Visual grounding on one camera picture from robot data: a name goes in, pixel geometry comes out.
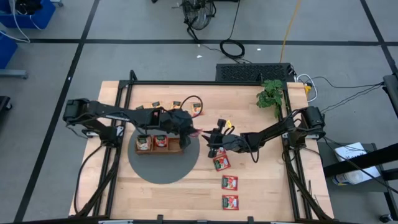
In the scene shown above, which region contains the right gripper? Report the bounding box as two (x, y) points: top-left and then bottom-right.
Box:
(201, 126), (249, 158)

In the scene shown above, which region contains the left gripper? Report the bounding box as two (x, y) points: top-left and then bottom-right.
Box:
(161, 108), (200, 150)

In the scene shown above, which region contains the beige tea packet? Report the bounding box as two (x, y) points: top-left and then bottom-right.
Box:
(136, 134), (152, 151)

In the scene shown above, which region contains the wooden three-compartment tray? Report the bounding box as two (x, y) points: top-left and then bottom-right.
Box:
(134, 134), (184, 156)

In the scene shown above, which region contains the round grey mat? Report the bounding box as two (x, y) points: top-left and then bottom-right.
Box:
(127, 129), (201, 185)

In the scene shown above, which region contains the black perforated computer case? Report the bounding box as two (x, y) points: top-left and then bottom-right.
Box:
(215, 63), (296, 83)

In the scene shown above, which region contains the green potted plant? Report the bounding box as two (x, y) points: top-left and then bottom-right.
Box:
(256, 79), (285, 119)

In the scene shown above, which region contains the dark grey side table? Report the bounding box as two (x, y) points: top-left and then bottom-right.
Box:
(317, 141), (398, 223)

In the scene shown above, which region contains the black floor fan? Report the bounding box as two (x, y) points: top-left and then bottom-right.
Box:
(181, 0), (217, 31)

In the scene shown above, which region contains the white paper sheet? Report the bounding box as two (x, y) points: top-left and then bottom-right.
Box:
(331, 142), (382, 187)

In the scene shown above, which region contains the black beam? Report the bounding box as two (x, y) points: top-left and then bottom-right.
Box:
(323, 144), (398, 179)

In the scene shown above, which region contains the grey metal base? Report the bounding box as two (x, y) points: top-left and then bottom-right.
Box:
(0, 68), (29, 79)

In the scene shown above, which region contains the blue plastic bin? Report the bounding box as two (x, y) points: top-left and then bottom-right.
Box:
(0, 30), (19, 70)
(0, 0), (56, 30)

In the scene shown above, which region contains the black cart leg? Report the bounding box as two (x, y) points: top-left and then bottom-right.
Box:
(0, 95), (12, 111)

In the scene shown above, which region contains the black bundle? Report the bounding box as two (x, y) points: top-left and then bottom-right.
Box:
(14, 0), (43, 15)

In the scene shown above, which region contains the black aluminium table frame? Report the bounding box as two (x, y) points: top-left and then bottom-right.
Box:
(73, 69), (335, 224)

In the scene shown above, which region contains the coiled black cable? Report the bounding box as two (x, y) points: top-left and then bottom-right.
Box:
(219, 0), (246, 60)

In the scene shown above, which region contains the white looped cable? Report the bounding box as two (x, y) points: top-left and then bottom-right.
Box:
(297, 73), (318, 103)

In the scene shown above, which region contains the black arm base cable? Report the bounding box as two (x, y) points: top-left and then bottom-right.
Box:
(73, 144), (105, 215)

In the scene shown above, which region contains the thin black cable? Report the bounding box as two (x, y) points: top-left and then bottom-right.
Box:
(306, 76), (385, 90)
(320, 83), (385, 114)

